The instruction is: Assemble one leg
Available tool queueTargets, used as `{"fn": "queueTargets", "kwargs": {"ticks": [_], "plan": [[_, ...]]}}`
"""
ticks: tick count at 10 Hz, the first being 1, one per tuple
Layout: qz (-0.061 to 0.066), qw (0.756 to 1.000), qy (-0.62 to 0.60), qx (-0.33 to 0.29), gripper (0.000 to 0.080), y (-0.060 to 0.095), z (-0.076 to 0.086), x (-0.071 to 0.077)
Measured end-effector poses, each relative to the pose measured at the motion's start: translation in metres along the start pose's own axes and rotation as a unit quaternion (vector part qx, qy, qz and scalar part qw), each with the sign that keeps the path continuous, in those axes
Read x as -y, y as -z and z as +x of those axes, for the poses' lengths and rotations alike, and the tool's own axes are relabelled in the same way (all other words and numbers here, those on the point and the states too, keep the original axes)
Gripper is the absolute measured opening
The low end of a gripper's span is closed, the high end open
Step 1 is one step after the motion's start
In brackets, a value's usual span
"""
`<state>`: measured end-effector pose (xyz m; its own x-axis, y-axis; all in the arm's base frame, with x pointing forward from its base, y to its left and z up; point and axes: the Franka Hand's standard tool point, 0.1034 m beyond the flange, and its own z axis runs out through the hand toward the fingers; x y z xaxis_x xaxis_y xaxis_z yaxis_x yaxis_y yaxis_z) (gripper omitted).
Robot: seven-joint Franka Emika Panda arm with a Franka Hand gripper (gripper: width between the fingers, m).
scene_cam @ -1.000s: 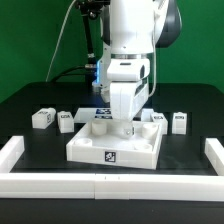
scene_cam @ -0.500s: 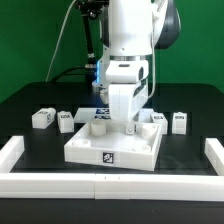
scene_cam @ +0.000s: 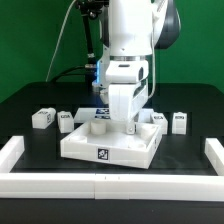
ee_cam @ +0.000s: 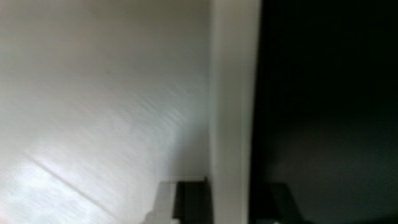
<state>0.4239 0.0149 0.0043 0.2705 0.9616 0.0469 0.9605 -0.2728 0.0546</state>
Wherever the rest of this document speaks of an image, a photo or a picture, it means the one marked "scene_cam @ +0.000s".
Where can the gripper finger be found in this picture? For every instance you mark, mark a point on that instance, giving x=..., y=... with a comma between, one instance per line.
x=131, y=127

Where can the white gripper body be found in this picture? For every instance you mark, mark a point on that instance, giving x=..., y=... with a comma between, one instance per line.
x=128, y=88

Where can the white square tabletop tray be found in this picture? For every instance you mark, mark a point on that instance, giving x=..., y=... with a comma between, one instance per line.
x=106, y=141

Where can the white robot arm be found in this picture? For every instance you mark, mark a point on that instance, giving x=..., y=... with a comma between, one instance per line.
x=131, y=31

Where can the white U-shaped fence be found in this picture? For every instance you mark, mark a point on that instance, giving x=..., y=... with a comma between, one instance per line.
x=102, y=186

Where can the white AprilTag base plate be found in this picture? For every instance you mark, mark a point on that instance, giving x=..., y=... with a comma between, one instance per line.
x=86, y=114

